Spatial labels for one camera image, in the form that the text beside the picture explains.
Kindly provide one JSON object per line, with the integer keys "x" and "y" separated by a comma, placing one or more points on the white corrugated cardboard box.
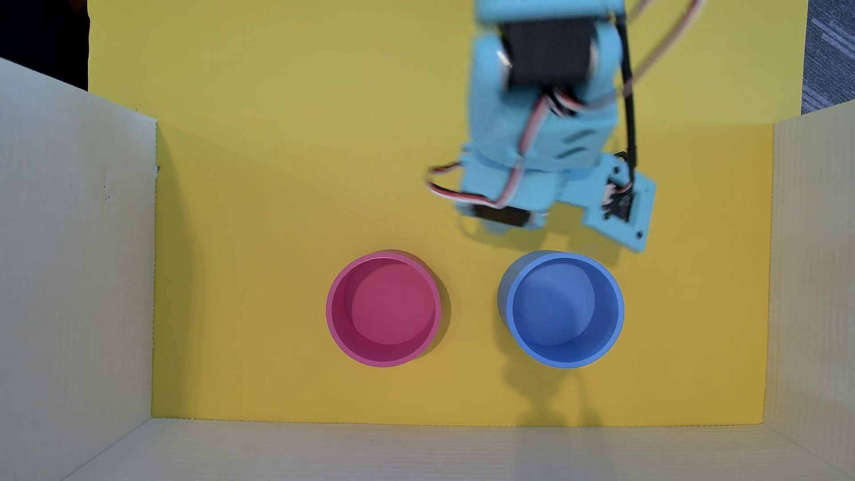
{"x": 73, "y": 300}

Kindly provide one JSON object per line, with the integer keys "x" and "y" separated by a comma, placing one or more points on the light blue robot arm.
{"x": 494, "y": 113}

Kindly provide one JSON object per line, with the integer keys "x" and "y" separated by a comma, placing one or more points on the pink round cup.
{"x": 384, "y": 309}

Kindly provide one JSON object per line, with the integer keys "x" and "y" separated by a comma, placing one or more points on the light blue camera mount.
{"x": 624, "y": 214}

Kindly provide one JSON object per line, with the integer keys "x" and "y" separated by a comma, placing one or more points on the blue round cup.
{"x": 561, "y": 309}

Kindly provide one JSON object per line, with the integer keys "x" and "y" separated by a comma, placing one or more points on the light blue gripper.
{"x": 502, "y": 214}

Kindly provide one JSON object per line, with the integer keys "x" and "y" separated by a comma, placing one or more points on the yellow paper sheet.
{"x": 300, "y": 200}

